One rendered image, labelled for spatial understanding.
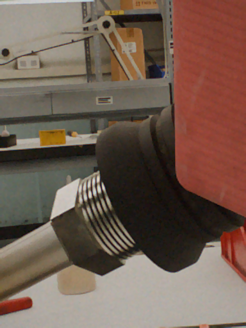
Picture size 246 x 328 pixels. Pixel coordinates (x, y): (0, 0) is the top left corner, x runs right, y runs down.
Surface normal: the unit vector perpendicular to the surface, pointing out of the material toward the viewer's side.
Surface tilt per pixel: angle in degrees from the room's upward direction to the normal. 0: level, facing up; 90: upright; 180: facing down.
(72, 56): 90
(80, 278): 85
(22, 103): 90
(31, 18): 90
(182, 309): 0
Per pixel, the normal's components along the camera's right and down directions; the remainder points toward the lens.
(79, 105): 0.19, 0.08
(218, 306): -0.07, -0.99
